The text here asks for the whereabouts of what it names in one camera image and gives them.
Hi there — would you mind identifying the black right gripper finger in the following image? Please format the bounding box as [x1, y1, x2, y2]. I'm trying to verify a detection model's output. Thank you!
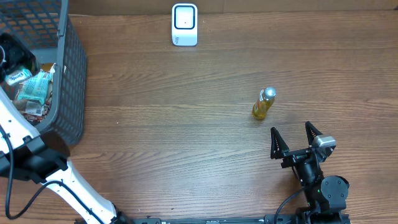
[271, 127, 289, 159]
[305, 121, 322, 145]

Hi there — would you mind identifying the teal tissue pack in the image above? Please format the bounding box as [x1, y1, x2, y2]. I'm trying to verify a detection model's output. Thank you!
[5, 66, 32, 86]

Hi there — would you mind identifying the yellow dish soap bottle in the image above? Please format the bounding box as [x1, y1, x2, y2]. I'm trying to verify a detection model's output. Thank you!
[252, 86, 276, 120]

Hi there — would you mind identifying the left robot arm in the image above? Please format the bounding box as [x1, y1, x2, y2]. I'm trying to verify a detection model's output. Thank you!
[1, 33, 130, 223]

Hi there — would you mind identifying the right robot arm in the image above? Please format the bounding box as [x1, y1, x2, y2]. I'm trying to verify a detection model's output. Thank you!
[271, 121, 351, 224]

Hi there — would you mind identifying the white barcode scanner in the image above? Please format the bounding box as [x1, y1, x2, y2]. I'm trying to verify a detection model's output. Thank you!
[171, 3, 198, 47]

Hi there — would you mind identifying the teal snack packet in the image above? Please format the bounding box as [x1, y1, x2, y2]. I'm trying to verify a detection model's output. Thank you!
[17, 71, 53, 105]

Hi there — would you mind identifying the grey plastic mesh basket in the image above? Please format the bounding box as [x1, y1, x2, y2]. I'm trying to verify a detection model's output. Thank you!
[1, 0, 87, 145]

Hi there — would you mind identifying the brown snack wrapper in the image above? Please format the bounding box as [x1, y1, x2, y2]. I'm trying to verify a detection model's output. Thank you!
[12, 63, 55, 125]

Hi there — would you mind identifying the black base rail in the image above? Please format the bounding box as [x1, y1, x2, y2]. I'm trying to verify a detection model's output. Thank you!
[131, 215, 351, 224]

